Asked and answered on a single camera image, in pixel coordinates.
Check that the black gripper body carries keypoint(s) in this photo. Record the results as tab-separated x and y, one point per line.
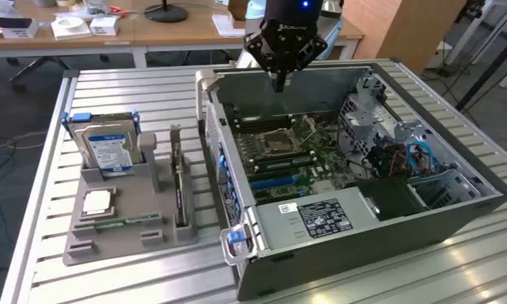
289	19

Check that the white papers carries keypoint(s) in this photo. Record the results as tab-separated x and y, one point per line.
228	27

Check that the wooden desk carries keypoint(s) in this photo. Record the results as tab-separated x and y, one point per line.
173	31

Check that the wooden cabinet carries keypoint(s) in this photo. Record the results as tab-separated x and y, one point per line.
405	31

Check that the metal socket cover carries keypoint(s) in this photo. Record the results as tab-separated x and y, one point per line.
305	128

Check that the black lamp base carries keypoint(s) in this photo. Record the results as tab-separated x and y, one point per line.
165	12

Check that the silver metal drive cage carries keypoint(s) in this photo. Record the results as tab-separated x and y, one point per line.
363	126

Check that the CPU socket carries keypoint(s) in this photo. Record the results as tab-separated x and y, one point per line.
277	142

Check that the green motherboard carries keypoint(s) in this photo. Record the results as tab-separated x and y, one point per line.
320	158

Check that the small white box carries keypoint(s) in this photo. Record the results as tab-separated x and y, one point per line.
104	27

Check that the blue expansion slot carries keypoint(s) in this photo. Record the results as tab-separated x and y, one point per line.
275	183

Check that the black stand leg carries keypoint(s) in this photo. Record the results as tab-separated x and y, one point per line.
489	71

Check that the blue card clip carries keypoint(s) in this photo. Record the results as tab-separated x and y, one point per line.
236	210
232	194

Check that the hard disk with blue caddy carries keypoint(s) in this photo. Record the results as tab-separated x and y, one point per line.
106	149

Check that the office chair base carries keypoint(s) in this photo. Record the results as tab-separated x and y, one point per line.
37	66

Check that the silver disk bay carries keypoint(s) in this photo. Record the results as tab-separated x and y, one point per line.
443	187

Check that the grey power supply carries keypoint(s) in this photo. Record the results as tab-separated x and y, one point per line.
279	228

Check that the white labelled box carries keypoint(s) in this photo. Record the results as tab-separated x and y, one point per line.
21	31

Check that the blue case latch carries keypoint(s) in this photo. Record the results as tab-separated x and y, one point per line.
234	237

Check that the silver CPU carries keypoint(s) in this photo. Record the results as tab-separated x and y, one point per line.
97	201

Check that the grey parts rack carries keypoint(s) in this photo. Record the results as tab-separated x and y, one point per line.
134	228

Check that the dark grey PC case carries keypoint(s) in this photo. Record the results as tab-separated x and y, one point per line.
363	253

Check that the green RAM stick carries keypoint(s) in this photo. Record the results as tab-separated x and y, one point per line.
109	223

